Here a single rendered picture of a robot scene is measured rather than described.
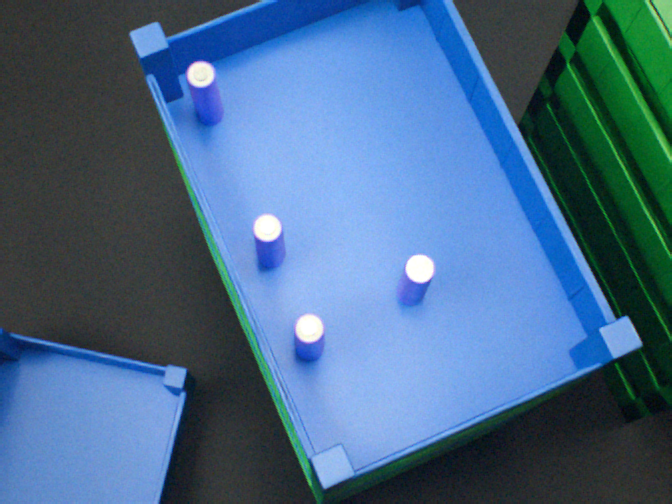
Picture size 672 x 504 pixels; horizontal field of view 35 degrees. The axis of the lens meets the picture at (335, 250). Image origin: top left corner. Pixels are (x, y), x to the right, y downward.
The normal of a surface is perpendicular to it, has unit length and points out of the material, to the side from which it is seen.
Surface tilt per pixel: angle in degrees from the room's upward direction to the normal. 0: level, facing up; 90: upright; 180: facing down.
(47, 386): 0
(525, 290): 0
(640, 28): 90
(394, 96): 0
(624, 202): 90
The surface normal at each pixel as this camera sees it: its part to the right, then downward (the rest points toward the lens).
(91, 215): 0.02, -0.25
